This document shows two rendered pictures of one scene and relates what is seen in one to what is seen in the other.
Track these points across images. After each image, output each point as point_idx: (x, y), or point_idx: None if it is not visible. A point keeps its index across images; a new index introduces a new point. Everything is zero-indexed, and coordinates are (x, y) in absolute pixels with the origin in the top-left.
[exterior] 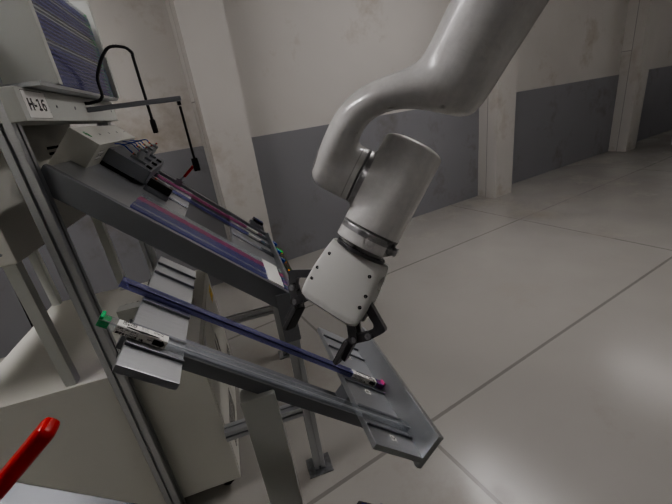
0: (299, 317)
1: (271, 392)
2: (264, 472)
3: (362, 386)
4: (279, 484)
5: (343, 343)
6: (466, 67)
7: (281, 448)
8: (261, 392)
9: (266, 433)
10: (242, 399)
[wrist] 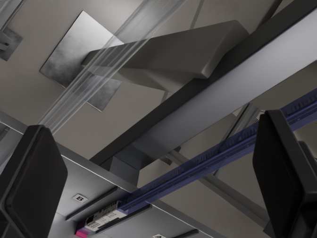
0: (264, 193)
1: (205, 69)
2: (159, 38)
3: (93, 200)
4: (142, 50)
5: (8, 195)
6: None
7: (154, 61)
8: (221, 59)
9: (179, 47)
10: (239, 29)
